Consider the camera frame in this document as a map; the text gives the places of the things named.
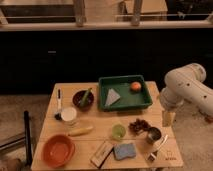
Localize metal steel cup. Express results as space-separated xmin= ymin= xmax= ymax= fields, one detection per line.
xmin=146 ymin=127 xmax=162 ymax=144

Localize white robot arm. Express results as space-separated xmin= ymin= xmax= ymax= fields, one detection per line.
xmin=159 ymin=63 xmax=213 ymax=127

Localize green plastic tray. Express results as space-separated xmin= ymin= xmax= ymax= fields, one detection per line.
xmin=99 ymin=75 xmax=152 ymax=111

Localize brown dried food pile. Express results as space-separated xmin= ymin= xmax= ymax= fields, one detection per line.
xmin=129 ymin=119 xmax=151 ymax=135

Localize orange fruit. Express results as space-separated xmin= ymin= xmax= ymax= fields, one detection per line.
xmin=130 ymin=81 xmax=142 ymax=92

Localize green plastic cup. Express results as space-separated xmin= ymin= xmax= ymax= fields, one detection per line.
xmin=112 ymin=124 xmax=126 ymax=141

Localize blue sponge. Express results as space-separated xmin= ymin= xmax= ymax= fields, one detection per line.
xmin=114 ymin=143 xmax=136 ymax=160

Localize grey folded cloth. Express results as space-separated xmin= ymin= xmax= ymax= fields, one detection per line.
xmin=105 ymin=88 xmax=121 ymax=106

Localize wooden block box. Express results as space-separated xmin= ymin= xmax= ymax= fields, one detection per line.
xmin=90 ymin=141 xmax=114 ymax=168

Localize green utensil in bowl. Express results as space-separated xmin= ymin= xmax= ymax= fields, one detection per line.
xmin=80 ymin=88 xmax=92 ymax=107

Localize dark brown bowl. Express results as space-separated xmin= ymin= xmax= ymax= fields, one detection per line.
xmin=72 ymin=90 xmax=94 ymax=111

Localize white cup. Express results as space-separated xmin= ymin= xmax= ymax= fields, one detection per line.
xmin=61 ymin=107 xmax=77 ymax=125

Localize small dark round object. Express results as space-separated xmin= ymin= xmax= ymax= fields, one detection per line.
xmin=54 ymin=113 xmax=62 ymax=120

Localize black and white marker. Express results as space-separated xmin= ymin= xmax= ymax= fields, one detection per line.
xmin=57 ymin=89 xmax=62 ymax=111

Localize orange plastic bowl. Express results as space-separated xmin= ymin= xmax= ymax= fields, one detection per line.
xmin=41 ymin=134 xmax=75 ymax=168

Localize black chair leg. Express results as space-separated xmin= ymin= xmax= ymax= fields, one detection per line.
xmin=24 ymin=111 xmax=33 ymax=166

